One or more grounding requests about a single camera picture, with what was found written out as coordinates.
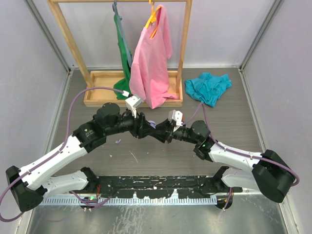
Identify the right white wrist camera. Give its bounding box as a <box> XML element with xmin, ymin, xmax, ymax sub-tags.
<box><xmin>168</xmin><ymin>110</ymin><xmax>183</xmax><ymax>126</ymax></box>

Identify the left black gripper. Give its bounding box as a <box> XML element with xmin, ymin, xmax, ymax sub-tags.
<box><xmin>105</xmin><ymin>106</ymin><xmax>156</xmax><ymax>139</ymax></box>

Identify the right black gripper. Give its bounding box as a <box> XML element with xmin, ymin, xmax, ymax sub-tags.
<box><xmin>150</xmin><ymin>118</ymin><xmax>199</xmax><ymax>145</ymax></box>

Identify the grey slotted cable duct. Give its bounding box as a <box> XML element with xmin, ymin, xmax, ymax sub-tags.
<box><xmin>40</xmin><ymin>195</ymin><xmax>217</xmax><ymax>206</ymax></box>

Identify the teal crumpled shirt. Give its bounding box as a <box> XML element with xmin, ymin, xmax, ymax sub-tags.
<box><xmin>185</xmin><ymin>72</ymin><xmax>232</xmax><ymax>107</ymax></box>

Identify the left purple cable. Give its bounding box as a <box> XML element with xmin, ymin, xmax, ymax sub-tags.
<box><xmin>0</xmin><ymin>87</ymin><xmax>130</xmax><ymax>223</ymax></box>

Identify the yellow orange hanger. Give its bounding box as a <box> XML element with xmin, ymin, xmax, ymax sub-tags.
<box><xmin>145</xmin><ymin>0</ymin><xmax>161</xmax><ymax>39</ymax></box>

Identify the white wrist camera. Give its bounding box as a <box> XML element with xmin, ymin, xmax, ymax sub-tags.
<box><xmin>168</xmin><ymin>110</ymin><xmax>183</xmax><ymax>126</ymax></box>
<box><xmin>125</xmin><ymin>95</ymin><xmax>143</xmax><ymax>118</ymax></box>

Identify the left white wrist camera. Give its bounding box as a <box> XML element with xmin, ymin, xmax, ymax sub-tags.
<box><xmin>125</xmin><ymin>95</ymin><xmax>143</xmax><ymax>118</ymax></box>

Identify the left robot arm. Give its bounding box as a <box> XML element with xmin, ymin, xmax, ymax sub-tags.
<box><xmin>5</xmin><ymin>103</ymin><xmax>156</xmax><ymax>212</ymax></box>

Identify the wooden clothes rack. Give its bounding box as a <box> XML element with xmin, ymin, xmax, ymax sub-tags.
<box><xmin>47</xmin><ymin>0</ymin><xmax>192</xmax><ymax>107</ymax></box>

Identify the green shirt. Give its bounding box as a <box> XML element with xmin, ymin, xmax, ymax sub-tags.
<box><xmin>113</xmin><ymin>15</ymin><xmax>131</xmax><ymax>93</ymax></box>

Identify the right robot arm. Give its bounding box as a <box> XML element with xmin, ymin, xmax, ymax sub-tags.
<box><xmin>151</xmin><ymin>120</ymin><xmax>298</xmax><ymax>203</ymax></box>

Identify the grey blue hanger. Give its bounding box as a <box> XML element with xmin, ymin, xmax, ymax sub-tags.
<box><xmin>112</xmin><ymin>0</ymin><xmax>133</xmax><ymax>67</ymax></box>

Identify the pink shirt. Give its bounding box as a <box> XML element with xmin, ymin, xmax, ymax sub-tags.
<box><xmin>129</xmin><ymin>4</ymin><xmax>177</xmax><ymax>109</ymax></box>

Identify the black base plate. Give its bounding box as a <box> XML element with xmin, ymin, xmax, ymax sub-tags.
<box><xmin>78</xmin><ymin>175</ymin><xmax>230</xmax><ymax>199</ymax></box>

